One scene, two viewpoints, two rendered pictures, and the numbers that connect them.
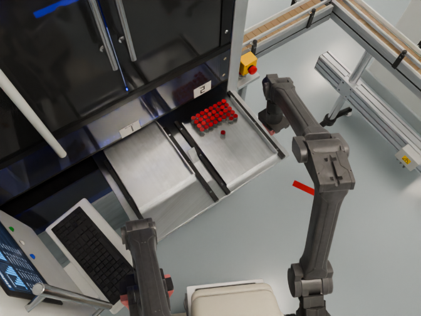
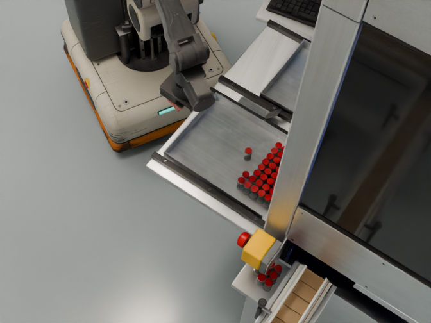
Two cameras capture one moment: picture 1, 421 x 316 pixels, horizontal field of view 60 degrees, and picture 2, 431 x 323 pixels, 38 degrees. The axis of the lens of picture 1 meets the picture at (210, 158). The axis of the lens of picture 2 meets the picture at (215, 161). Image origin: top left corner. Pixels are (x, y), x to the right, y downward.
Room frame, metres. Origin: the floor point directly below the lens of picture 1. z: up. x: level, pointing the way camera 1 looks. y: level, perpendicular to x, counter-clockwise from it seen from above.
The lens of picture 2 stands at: (1.55, -0.48, 2.45)
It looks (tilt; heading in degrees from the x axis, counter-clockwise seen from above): 61 degrees down; 157
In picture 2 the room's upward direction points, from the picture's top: 4 degrees clockwise
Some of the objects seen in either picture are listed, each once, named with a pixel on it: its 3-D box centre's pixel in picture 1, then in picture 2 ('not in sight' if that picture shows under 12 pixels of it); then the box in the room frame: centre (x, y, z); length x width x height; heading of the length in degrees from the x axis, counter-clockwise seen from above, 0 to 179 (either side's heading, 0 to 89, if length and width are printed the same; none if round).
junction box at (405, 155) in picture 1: (409, 157); not in sight; (0.87, -1.08, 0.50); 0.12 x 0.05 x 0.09; 36
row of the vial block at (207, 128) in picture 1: (217, 123); (262, 168); (0.81, -0.02, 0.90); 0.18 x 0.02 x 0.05; 125
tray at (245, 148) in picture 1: (228, 138); (237, 153); (0.74, -0.08, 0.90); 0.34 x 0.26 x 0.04; 35
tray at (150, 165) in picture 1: (146, 159); (328, 94); (0.63, 0.26, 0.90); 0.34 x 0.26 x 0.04; 36
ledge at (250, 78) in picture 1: (240, 73); (266, 281); (1.11, -0.13, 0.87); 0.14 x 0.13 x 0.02; 36
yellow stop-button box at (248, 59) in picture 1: (245, 63); (260, 250); (1.07, -0.14, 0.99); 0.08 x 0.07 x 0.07; 36
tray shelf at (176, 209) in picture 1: (190, 154); (279, 125); (0.67, 0.09, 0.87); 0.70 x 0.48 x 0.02; 126
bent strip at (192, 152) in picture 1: (200, 164); (259, 106); (0.61, 0.04, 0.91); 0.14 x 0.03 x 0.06; 35
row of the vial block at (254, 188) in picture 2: (214, 119); (269, 172); (0.83, -0.01, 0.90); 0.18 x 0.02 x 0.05; 125
